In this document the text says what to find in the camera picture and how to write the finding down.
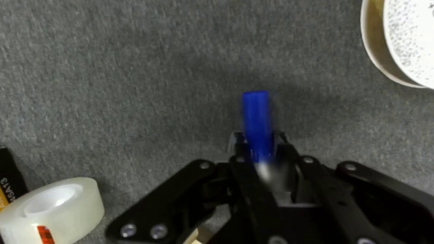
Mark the grey tablecloth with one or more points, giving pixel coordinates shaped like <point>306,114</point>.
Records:
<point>129,92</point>

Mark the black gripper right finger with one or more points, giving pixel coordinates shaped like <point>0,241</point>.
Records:
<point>356,203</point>

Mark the white ribbon spool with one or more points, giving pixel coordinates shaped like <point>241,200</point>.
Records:
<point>398,36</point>

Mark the blue capped white marker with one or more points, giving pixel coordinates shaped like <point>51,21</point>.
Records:
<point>258,130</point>

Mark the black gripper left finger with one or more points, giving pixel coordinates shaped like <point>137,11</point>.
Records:
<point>179,204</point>

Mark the black yellow box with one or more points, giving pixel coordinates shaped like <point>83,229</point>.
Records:
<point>11,180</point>

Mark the clear tape roll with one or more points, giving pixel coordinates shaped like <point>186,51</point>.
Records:
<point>59,213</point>

